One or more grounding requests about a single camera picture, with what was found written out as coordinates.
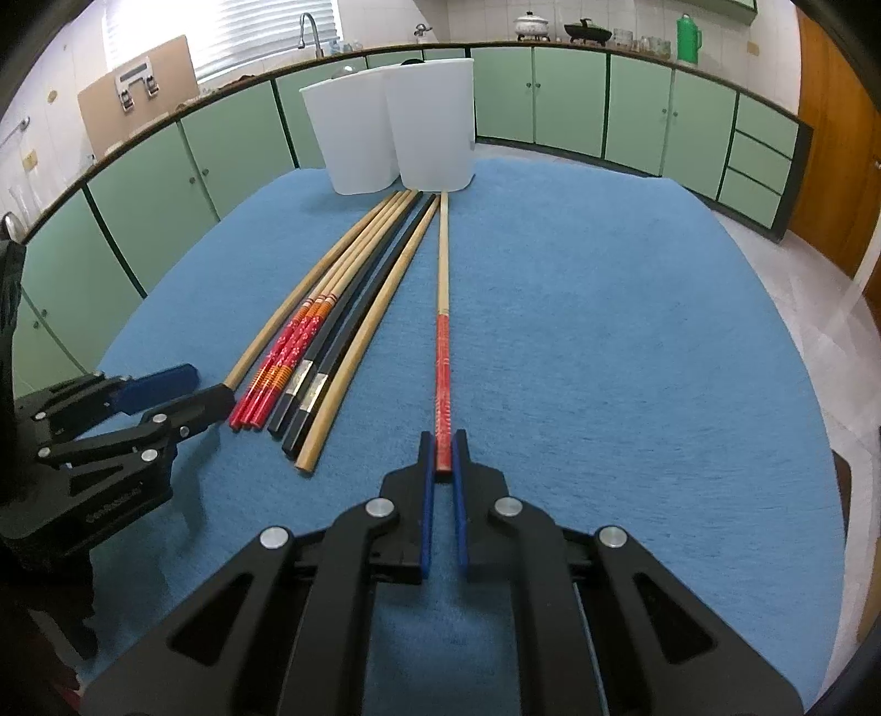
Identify sink faucet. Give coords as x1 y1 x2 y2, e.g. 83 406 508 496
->
297 12 324 59

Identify black wok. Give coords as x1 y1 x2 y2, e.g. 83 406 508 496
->
563 18 613 46

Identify green base cabinets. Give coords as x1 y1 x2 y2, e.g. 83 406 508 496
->
0 41 817 400

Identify blue mat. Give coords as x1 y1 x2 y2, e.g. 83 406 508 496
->
69 157 847 716

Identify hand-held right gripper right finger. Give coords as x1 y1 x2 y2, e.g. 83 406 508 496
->
450 428 806 716

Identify red patterned chopstick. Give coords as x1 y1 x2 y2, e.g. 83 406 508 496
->
241 191 416 432
432 191 454 476
229 191 410 431
253 191 422 433

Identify black chopstick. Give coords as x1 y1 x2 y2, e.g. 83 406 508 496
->
282 194 440 461
268 194 433 440

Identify white plastic utensil container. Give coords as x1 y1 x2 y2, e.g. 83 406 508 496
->
382 58 477 192
301 69 400 196

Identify green thermos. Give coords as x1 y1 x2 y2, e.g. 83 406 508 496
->
675 14 704 66

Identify brown board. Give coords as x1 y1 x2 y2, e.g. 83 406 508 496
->
77 34 200 156

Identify glass jars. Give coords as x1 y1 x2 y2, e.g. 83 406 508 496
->
611 28 672 57

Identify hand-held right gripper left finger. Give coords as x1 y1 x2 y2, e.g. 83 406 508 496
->
81 430 436 716

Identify wooden door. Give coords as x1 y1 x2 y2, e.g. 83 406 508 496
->
785 10 881 276

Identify plain bamboo chopstick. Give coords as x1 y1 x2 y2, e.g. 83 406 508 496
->
295 198 442 475
224 193 404 393

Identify window blinds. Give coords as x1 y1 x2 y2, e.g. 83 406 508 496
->
103 0 343 85

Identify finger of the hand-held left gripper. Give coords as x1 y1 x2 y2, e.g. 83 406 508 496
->
37 384 236 484
12 364 202 440

